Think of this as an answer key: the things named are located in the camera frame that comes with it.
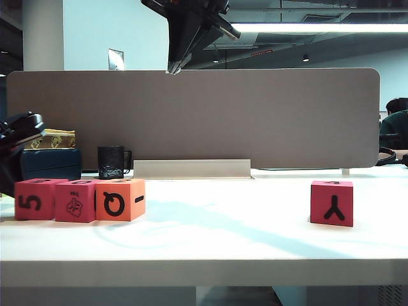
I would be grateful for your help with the pink block with 5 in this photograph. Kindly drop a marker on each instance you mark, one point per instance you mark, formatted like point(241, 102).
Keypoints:
point(35, 201)

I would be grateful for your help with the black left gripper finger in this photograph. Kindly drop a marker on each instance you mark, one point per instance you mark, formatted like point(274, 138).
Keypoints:
point(9, 169)

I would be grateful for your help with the orange block with Q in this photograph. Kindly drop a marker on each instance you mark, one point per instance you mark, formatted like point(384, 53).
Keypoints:
point(114, 204)

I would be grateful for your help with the red ceiling sign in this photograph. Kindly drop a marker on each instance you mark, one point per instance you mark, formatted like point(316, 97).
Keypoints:
point(263, 53)

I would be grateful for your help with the black mug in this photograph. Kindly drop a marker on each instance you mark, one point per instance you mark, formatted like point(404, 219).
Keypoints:
point(110, 162)

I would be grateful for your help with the black and brown office chair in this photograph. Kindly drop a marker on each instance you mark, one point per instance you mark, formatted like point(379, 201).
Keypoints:
point(387, 156)

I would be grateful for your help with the pink block with Y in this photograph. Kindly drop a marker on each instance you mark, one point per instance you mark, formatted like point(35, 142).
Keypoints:
point(331, 204)

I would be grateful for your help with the long ceiling light strip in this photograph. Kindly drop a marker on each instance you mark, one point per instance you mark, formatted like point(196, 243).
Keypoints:
point(318, 28)

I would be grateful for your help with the pink block with tree picture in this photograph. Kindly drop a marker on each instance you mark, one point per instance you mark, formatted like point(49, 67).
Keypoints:
point(75, 204)

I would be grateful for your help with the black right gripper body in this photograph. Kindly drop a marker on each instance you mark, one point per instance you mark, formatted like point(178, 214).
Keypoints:
point(197, 5)

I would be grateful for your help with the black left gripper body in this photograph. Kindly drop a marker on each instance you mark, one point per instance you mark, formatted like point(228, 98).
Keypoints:
point(25, 127)

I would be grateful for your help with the dark blue case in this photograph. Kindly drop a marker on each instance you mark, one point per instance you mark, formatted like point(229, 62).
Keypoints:
point(51, 165)

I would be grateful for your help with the person in dark green shirt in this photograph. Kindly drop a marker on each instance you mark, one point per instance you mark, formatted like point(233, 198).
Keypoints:
point(395, 124)

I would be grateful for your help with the white wall notice sign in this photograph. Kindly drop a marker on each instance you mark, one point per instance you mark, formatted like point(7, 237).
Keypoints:
point(116, 60)

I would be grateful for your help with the black ceiling spot lamp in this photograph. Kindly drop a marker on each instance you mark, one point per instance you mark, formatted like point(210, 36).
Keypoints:
point(306, 58)

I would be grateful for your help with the yellow patterned box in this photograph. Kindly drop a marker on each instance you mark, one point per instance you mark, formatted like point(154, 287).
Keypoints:
point(57, 140)

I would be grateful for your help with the white divider foot bracket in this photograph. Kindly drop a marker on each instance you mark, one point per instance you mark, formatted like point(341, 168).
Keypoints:
point(346, 172)

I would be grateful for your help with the brown desk divider panel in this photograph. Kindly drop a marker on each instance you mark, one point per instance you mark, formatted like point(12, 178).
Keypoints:
point(223, 121)

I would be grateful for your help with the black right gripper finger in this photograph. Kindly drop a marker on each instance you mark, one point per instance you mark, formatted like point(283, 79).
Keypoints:
point(204, 36)
point(181, 35)

